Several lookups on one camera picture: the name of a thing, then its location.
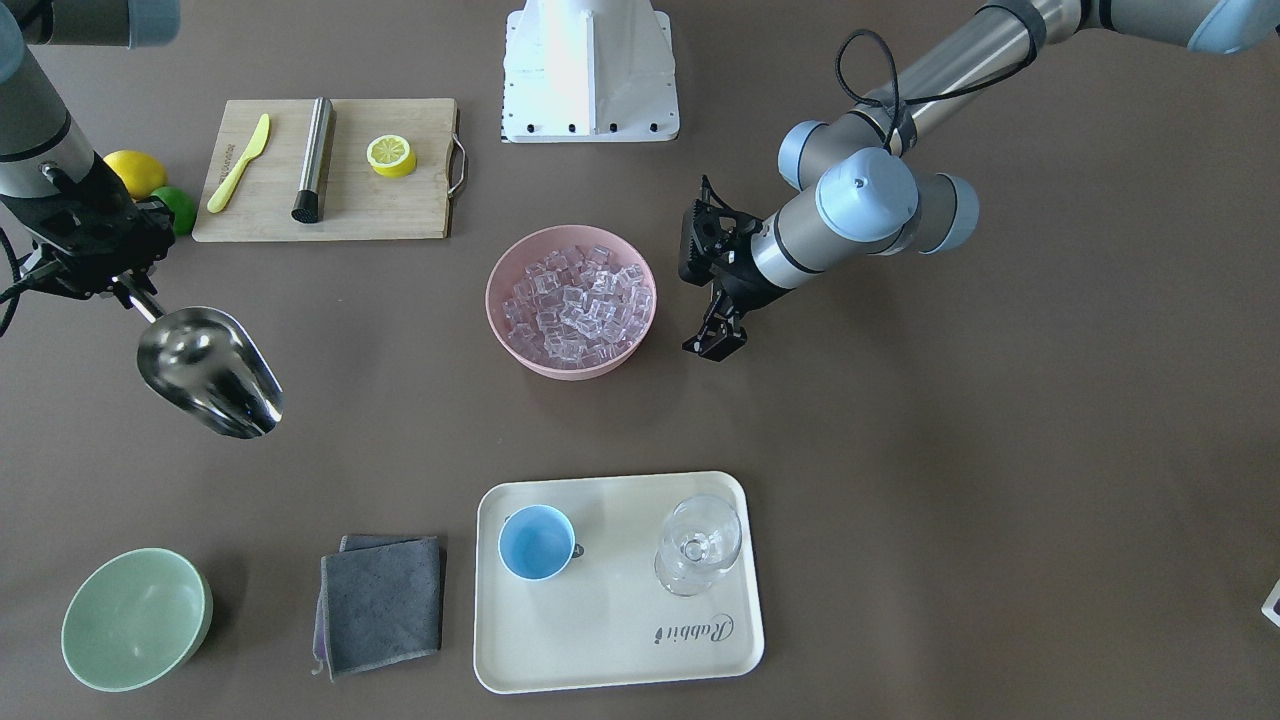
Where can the half lemon slice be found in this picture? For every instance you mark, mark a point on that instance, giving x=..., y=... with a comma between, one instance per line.
x=391, y=156

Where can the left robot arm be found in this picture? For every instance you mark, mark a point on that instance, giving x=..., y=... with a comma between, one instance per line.
x=854, y=193

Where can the pink ribbed bowl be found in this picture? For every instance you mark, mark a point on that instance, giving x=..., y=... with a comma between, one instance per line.
x=543, y=241

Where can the green lime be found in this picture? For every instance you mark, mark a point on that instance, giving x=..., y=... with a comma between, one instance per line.
x=181, y=205

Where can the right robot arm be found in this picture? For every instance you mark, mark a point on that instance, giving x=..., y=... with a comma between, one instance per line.
x=38, y=133

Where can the cream serving tray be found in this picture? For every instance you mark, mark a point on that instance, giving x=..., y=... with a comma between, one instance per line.
x=606, y=620

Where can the bamboo cutting board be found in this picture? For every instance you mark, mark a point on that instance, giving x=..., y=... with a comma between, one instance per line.
x=356, y=203

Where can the stainless steel ice scoop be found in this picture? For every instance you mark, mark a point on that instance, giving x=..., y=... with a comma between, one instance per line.
x=201, y=360

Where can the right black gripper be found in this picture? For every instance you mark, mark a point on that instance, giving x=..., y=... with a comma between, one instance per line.
x=88, y=226

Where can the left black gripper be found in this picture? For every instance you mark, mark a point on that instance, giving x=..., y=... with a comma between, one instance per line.
x=738, y=283

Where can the clear wine glass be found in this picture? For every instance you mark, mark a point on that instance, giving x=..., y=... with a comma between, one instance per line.
x=701, y=540

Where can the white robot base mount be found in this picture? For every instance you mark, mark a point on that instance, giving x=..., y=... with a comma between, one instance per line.
x=589, y=72

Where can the steel muddler black tip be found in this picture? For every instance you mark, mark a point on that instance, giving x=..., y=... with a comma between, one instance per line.
x=308, y=202

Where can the clear plastic ice cubes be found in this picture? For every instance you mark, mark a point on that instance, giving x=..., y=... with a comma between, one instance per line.
x=574, y=308

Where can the yellow plastic knife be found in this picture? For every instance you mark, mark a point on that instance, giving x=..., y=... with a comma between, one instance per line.
x=225, y=191

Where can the mint green bowl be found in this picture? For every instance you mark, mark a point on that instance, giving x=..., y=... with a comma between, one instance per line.
x=136, y=619

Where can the whole yellow lemon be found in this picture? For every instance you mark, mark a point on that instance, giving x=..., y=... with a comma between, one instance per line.
x=141, y=173

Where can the light blue cup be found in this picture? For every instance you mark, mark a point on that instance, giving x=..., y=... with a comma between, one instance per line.
x=537, y=543

